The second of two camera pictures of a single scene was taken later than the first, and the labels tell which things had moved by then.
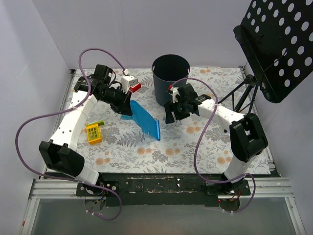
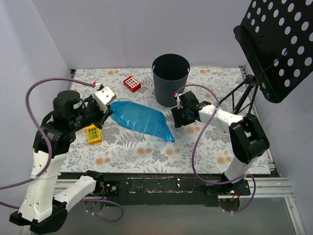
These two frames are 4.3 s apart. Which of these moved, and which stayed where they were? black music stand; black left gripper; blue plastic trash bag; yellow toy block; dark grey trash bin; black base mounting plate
Moved: black left gripper; blue plastic trash bag
Stayed: black base mounting plate; yellow toy block; black music stand; dark grey trash bin
